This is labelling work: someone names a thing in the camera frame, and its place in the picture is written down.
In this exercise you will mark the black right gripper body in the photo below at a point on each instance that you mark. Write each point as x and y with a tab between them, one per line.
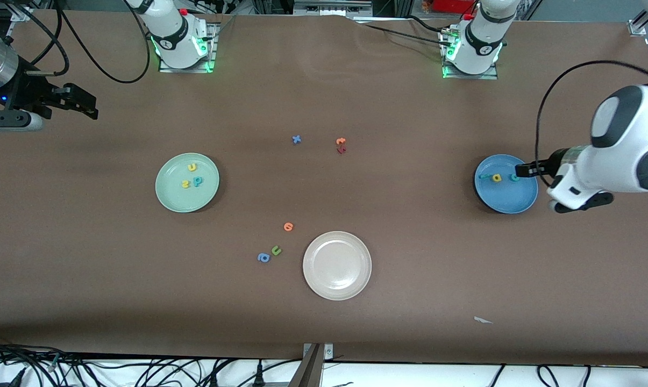
31	91

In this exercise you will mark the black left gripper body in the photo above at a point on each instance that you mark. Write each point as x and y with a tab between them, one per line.
553	161

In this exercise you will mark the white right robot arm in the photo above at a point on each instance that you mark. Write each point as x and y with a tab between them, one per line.
173	32

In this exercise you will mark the blue plate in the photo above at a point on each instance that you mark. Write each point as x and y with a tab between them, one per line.
504	196

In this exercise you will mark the light green plate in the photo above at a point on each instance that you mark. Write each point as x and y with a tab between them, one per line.
186	196

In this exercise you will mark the white paper scrap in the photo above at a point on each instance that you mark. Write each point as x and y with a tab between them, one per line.
482	320

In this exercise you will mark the red box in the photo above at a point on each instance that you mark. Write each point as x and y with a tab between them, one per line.
453	5

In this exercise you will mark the beige plate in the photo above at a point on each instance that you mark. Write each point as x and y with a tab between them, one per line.
337	265

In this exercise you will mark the blue letter a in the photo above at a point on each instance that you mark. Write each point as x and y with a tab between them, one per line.
263	257

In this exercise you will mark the green letter u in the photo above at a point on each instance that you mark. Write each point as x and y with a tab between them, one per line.
276	251

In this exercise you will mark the black power plug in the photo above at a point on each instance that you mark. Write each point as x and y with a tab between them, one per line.
258	376

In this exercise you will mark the aluminium corner bracket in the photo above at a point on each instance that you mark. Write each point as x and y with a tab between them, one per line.
21	15

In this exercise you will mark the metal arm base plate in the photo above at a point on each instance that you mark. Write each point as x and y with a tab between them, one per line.
186	69
469	76

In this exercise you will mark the aluminium frame profile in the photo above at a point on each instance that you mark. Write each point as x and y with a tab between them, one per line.
638	27

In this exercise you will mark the grey metal frame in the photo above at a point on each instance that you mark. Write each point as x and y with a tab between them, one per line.
329	8

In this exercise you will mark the grey metal table bracket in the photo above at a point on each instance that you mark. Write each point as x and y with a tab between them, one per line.
310	371

